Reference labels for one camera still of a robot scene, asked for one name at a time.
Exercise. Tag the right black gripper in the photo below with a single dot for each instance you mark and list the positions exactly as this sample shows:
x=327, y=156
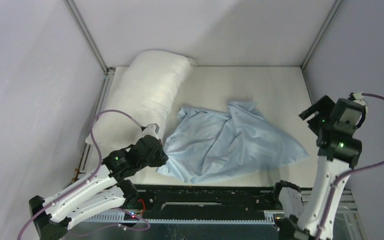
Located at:
x=324, y=105

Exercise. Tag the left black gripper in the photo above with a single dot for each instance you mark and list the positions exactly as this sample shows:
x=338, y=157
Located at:
x=162, y=157

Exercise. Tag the light blue pillowcase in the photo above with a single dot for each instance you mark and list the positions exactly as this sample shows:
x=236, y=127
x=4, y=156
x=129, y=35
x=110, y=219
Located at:
x=211, y=146

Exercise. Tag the white pillow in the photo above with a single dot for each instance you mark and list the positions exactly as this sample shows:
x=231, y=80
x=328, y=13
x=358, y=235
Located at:
x=145, y=92

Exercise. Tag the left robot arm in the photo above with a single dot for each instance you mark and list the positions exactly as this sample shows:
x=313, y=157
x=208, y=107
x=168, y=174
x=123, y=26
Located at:
x=101, y=190

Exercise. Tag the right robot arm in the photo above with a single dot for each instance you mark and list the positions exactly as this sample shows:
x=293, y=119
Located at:
x=334, y=124

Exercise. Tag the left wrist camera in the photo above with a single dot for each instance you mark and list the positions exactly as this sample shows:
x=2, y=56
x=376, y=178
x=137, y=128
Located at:
x=151, y=130

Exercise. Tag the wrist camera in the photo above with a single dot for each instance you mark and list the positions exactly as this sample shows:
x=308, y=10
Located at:
x=351, y=111
x=151, y=130

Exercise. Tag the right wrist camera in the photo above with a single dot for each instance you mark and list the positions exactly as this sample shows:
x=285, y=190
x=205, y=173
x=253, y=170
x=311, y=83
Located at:
x=351, y=111

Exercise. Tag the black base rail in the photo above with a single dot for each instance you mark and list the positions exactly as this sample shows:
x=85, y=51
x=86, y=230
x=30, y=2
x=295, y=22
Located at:
x=169, y=204

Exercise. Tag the left aluminium frame post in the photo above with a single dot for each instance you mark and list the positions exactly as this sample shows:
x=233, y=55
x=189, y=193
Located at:
x=86, y=34

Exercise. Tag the aluminium frame post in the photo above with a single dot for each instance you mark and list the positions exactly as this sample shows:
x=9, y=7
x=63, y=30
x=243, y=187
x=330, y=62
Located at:
x=321, y=32
x=86, y=34

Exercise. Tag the right aluminium frame post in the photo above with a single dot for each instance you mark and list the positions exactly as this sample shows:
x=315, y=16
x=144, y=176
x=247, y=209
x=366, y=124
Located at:
x=321, y=32

